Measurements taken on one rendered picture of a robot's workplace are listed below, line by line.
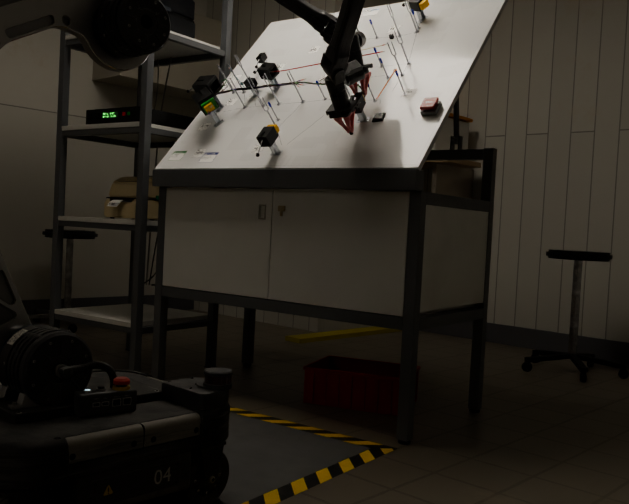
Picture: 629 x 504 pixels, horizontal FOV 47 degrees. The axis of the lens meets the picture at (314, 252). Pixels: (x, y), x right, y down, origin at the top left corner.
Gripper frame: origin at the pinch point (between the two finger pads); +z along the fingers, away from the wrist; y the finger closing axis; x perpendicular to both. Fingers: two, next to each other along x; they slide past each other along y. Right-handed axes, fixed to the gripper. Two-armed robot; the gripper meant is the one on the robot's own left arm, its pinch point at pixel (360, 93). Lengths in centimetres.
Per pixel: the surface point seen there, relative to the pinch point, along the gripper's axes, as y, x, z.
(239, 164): 45, 18, 17
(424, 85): -18.8, -12.0, 2.2
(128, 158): 250, -132, 43
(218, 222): 57, 24, 37
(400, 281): -20, 38, 54
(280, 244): 28, 29, 44
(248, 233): 42, 26, 41
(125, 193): 111, 13, 26
